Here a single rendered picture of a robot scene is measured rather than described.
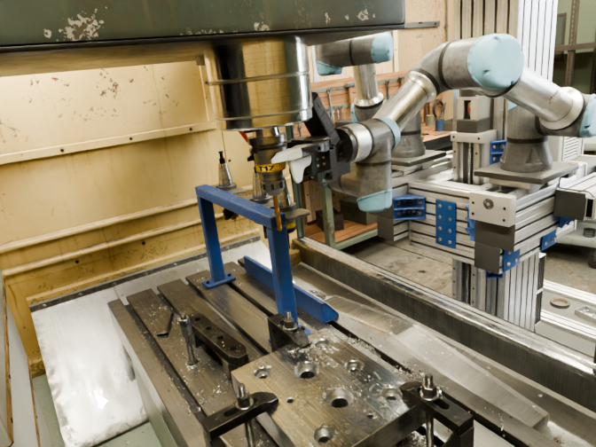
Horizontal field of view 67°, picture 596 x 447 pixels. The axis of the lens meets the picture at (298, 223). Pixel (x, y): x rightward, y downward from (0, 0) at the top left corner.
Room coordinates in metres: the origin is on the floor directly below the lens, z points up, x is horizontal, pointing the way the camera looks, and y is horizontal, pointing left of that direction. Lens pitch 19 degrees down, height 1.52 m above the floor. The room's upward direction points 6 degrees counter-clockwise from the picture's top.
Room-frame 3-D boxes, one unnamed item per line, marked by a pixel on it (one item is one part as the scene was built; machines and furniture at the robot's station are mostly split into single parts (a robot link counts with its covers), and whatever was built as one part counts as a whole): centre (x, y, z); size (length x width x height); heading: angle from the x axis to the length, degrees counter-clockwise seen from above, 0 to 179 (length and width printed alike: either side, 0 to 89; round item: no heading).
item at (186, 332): (0.91, 0.28, 0.96); 0.03 x 0.03 x 0.13
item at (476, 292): (1.64, -0.68, 0.79); 0.13 x 0.09 x 0.86; 33
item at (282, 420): (0.67, -0.01, 0.97); 0.29 x 0.23 x 0.05; 31
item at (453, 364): (1.12, -0.20, 0.70); 0.90 x 0.30 x 0.16; 31
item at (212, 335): (0.93, 0.22, 0.93); 0.26 x 0.05 x 0.06; 36
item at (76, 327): (1.30, 0.37, 0.75); 0.89 x 0.70 x 0.26; 121
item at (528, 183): (1.40, -0.76, 1.13); 0.36 x 0.22 x 0.06; 123
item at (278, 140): (0.74, 0.04, 1.42); 0.06 x 0.06 x 0.03
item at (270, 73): (0.75, 0.04, 1.51); 0.16 x 0.16 x 0.12
